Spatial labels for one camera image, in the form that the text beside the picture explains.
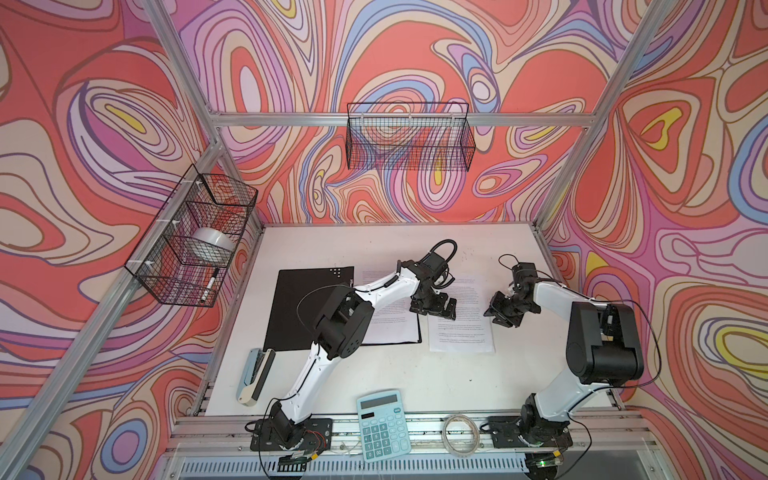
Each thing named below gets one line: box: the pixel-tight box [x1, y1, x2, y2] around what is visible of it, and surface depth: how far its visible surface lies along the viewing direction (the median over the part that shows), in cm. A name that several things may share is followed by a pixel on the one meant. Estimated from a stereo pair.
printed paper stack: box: [428, 276, 495, 353], surface depth 93 cm
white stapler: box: [236, 348, 276, 407], surface depth 82 cm
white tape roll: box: [191, 227, 236, 252], surface depth 75 cm
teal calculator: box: [356, 389, 412, 463], surface depth 75 cm
